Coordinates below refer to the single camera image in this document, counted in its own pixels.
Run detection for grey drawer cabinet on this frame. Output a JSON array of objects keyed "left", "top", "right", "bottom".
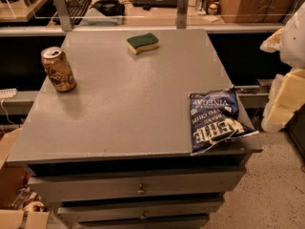
[{"left": 8, "top": 30, "right": 262, "bottom": 229}]

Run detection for white power strip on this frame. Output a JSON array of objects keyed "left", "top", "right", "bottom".
[{"left": 0, "top": 88, "right": 17, "bottom": 99}]

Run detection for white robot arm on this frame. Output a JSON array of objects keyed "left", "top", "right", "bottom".
[{"left": 260, "top": 3, "right": 305, "bottom": 133}]

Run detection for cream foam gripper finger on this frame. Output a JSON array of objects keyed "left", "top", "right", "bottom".
[{"left": 261, "top": 69, "right": 305, "bottom": 133}]

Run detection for black keyboard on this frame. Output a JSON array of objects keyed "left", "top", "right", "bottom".
[{"left": 52, "top": 0, "right": 92, "bottom": 25}]

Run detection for orange soda can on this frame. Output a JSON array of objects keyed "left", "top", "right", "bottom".
[{"left": 41, "top": 47, "right": 76, "bottom": 93}]

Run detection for black headphones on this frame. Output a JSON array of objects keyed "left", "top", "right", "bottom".
[{"left": 92, "top": 0, "right": 125, "bottom": 16}]

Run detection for brown cardboard panel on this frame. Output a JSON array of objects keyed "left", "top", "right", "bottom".
[{"left": 220, "top": 0, "right": 295, "bottom": 23}]

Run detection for blue kettle chips bag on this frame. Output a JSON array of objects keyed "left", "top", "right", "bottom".
[{"left": 190, "top": 88, "right": 258, "bottom": 156}]

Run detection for cardboard box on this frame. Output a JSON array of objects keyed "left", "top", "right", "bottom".
[{"left": 0, "top": 129, "right": 50, "bottom": 229}]

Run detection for green yellow sponge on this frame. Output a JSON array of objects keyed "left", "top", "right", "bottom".
[{"left": 127, "top": 32, "right": 159, "bottom": 54}]

